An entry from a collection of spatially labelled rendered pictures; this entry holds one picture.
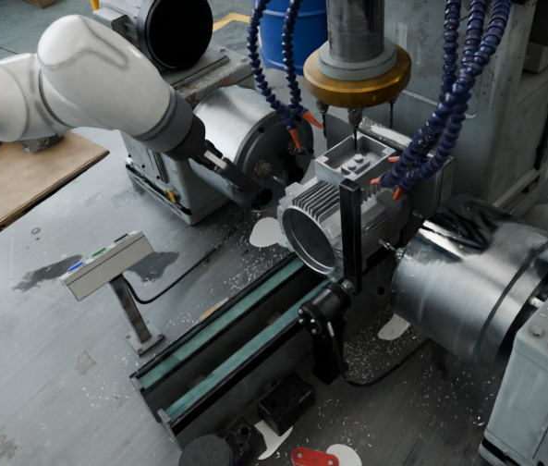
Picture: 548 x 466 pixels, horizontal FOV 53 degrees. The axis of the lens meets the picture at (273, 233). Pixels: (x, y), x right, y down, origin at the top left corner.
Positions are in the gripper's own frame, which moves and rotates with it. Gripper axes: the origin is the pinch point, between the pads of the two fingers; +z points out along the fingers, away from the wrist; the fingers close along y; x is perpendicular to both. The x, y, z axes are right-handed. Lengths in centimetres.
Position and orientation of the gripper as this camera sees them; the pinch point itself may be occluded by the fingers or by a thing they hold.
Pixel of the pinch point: (243, 184)
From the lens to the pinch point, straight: 97.9
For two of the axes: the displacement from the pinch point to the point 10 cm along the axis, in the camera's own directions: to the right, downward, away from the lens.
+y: -6.6, -4.7, 5.8
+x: -5.8, 8.2, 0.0
